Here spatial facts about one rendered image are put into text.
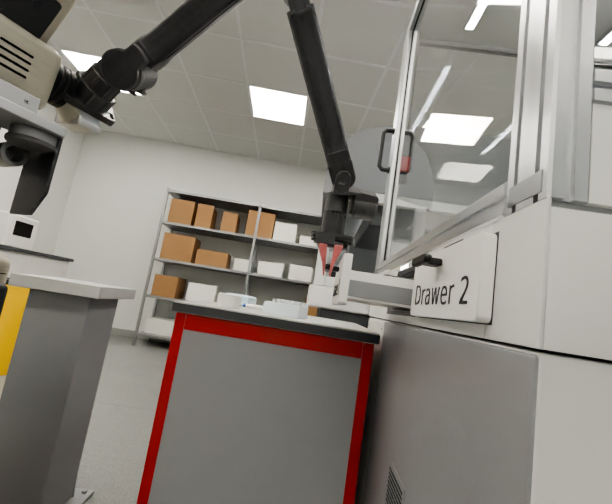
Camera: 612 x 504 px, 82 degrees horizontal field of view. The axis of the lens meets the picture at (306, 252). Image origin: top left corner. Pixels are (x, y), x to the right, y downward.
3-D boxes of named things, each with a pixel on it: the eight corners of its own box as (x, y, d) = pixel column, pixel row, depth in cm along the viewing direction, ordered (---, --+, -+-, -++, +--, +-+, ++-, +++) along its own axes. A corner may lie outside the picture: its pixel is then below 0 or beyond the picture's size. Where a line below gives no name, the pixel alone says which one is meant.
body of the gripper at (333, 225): (352, 243, 83) (356, 213, 84) (310, 237, 83) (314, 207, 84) (350, 247, 89) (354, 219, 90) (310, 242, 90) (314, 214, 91)
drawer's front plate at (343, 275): (337, 303, 73) (345, 252, 74) (331, 304, 101) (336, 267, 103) (346, 305, 73) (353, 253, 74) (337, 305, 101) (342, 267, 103)
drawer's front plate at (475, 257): (475, 321, 41) (483, 230, 43) (409, 315, 70) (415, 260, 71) (491, 324, 41) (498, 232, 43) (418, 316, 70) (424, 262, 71)
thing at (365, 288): (346, 298, 75) (350, 269, 75) (338, 300, 100) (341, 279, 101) (538, 328, 73) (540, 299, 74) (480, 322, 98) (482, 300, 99)
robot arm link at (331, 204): (325, 192, 90) (328, 185, 85) (351, 196, 91) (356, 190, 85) (321, 218, 90) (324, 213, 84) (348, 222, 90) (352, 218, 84)
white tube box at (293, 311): (262, 312, 112) (264, 300, 113) (272, 313, 120) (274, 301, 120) (297, 318, 108) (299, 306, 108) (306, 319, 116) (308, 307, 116)
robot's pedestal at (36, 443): (-72, 539, 98) (5, 271, 109) (10, 483, 128) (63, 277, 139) (38, 552, 100) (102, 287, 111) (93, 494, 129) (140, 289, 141)
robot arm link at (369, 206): (335, 162, 88) (337, 170, 80) (381, 170, 88) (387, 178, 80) (326, 207, 93) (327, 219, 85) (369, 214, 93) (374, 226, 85)
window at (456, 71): (520, 182, 43) (560, -382, 56) (383, 264, 127) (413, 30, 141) (525, 183, 43) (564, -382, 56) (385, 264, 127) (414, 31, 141)
